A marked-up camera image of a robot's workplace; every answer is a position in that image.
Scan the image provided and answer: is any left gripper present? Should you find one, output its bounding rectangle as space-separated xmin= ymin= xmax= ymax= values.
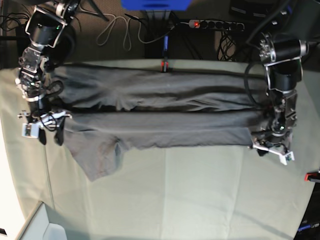
xmin=262 ymin=126 xmax=293 ymax=148

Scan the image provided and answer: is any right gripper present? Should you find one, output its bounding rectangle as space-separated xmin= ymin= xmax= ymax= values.
xmin=27 ymin=98 xmax=65 ymax=146

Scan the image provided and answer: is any grey t-shirt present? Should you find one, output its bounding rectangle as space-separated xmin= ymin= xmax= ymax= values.
xmin=50 ymin=65 xmax=268 ymax=181

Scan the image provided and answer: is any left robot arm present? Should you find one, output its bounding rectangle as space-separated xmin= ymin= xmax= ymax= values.
xmin=244 ymin=0 xmax=320 ymax=149

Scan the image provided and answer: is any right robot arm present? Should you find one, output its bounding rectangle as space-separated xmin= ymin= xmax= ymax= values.
xmin=15 ymin=0 xmax=80 ymax=146

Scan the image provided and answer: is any red clamp right edge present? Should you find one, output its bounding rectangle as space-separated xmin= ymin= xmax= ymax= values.
xmin=304 ymin=171 xmax=320 ymax=184

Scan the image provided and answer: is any pale green table cloth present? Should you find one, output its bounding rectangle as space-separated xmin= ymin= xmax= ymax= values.
xmin=0 ymin=69 xmax=320 ymax=240

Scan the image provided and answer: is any white bin bottom left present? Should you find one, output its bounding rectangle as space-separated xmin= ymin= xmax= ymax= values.
xmin=0 ymin=201 xmax=68 ymax=240

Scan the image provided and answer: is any blue clamp bottom right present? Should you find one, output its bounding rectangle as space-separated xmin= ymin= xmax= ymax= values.
xmin=297 ymin=222 xmax=320 ymax=232

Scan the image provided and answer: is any red clamp top centre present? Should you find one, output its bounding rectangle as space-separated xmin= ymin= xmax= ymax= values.
xmin=161 ymin=35 xmax=169 ymax=73

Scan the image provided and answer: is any black power strip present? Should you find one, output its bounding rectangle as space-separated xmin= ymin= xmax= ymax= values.
xmin=188 ymin=19 xmax=245 ymax=32

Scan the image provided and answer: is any blue box top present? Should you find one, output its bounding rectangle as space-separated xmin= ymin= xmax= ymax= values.
xmin=121 ymin=0 xmax=191 ymax=11

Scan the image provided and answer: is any white cable on floor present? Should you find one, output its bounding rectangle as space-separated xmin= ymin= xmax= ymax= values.
xmin=95 ymin=12 xmax=133 ymax=51

